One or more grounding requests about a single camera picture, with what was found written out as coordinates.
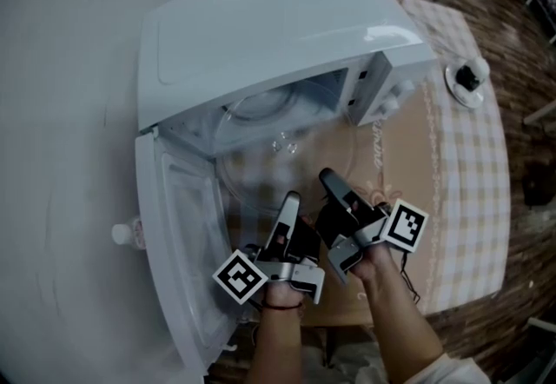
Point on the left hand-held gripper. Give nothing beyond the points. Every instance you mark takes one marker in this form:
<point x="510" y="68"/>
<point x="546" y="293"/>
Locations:
<point x="241" y="276"/>

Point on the brown cardboard box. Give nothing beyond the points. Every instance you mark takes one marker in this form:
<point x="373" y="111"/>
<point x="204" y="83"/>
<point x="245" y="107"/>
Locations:
<point x="540" y="187"/>

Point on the table with checked cloth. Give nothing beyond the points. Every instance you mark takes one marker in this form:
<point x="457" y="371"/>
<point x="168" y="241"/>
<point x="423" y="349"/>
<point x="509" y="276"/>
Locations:
<point x="543" y="0"/>

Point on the white saucer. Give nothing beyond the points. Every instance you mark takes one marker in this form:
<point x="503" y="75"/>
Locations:
<point x="462" y="97"/>

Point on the person's right forearm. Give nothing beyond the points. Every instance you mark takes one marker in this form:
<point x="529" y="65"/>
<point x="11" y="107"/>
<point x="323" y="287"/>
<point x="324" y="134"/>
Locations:
<point x="399" y="321"/>

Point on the clear plastic bottle pink label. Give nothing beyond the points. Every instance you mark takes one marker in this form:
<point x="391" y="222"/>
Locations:
<point x="128" y="234"/>

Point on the person's left forearm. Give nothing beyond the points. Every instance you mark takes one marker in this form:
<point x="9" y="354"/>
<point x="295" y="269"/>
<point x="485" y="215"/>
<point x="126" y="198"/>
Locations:
<point x="278" y="343"/>

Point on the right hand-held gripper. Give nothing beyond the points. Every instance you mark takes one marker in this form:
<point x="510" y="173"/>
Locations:
<point x="404" y="226"/>

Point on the white microwave oven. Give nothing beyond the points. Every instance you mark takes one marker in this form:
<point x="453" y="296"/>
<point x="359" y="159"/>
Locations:
<point x="260" y="26"/>

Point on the round glass turntable plate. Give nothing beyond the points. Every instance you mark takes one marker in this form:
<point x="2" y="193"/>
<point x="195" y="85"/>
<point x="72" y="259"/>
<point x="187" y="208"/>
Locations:
<point x="260" y="182"/>

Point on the beige checked tablecloth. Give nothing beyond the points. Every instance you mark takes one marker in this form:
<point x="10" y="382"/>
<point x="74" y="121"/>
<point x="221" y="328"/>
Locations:
<point x="460" y="182"/>

